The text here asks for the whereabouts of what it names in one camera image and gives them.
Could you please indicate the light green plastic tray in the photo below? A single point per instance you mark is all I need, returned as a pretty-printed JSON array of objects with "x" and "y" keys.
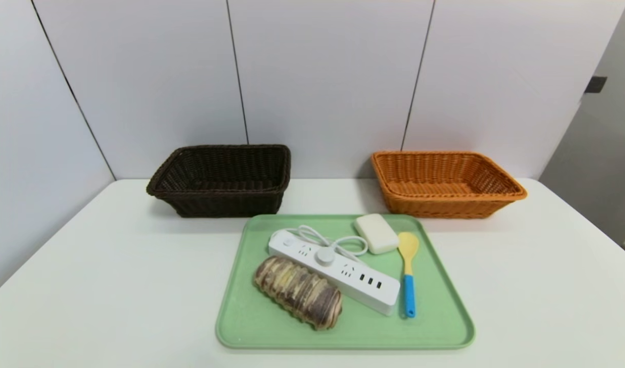
[{"x": 271, "y": 327}]

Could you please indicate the black wall mounted fixture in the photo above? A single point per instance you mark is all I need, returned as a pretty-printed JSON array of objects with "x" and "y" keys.
[{"x": 596, "y": 84}]

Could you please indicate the orange wicker basket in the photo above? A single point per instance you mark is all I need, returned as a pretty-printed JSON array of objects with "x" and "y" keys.
[{"x": 445, "y": 174}]

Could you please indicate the brown striped bread loaf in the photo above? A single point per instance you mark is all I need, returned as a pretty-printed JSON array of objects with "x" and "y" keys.
[{"x": 297, "y": 291}]

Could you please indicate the dark brown wicker basket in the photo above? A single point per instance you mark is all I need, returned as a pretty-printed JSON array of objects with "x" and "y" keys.
[{"x": 215, "y": 174}]

